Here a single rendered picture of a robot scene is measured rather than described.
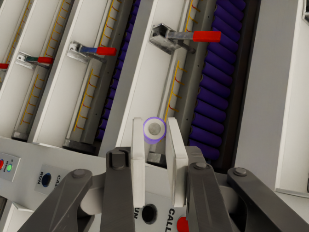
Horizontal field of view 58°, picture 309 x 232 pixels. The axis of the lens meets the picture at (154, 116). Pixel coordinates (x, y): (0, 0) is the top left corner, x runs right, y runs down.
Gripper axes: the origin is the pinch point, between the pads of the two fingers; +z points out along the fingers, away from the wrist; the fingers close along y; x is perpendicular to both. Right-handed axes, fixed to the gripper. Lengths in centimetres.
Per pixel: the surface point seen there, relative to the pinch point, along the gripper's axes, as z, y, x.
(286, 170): 4.6, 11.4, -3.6
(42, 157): 23.6, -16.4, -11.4
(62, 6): 58, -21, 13
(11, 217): 21.6, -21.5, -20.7
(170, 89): 23.2, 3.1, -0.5
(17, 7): 70, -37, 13
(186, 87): 22.7, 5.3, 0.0
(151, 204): 8.5, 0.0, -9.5
